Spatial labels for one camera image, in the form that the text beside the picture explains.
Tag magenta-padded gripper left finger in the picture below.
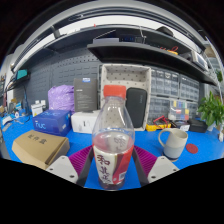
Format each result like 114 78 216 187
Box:
45 145 96 187

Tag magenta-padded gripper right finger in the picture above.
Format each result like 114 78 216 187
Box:
132 145 181 186

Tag clear red-capped drink bottle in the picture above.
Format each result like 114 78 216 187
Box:
91 84 136 191

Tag beige and grey mug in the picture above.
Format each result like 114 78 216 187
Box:
157 128 189 162

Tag brown cardboard box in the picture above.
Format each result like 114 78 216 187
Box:
11 129 71 170

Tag flat round red coaster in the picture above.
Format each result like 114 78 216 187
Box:
185 143 199 155

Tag yellow multimeter with red leads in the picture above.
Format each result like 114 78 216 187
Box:
145 115 178 132

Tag blue product box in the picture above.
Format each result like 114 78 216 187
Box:
32 109 73 137

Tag small white labelled box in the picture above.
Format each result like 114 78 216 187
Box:
179 122 191 132

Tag white product box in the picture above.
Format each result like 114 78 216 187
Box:
70 110 101 135

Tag flat black case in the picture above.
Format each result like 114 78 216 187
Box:
187 118 209 134

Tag clear organizer with colourful parts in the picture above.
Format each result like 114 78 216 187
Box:
169 99 189 121

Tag grey small-parts drawer cabinet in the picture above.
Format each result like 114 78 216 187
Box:
187 101 200 120
179 74 201 103
147 96 171 121
150 66 181 99

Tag small white carton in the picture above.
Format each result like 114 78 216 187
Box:
30 101 47 118

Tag black rounded speaker case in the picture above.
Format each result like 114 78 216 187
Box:
125 87 148 129

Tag purple plastic bag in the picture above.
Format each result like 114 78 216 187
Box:
47 84 76 113

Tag dark grey upright box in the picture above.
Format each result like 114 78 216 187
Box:
73 77 99 113

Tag green potted plant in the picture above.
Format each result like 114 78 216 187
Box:
197 91 224 132

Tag grey pegboard panel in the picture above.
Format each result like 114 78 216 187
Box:
19 54 103 111

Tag beige perforated tray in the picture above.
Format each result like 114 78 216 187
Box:
99 63 152 132

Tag black overhead shelf unit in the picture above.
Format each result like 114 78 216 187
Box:
11 23 218 86

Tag white metal rack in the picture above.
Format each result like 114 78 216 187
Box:
203 36 224 101

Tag teal wall-mounted bin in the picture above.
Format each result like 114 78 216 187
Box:
15 68 30 81

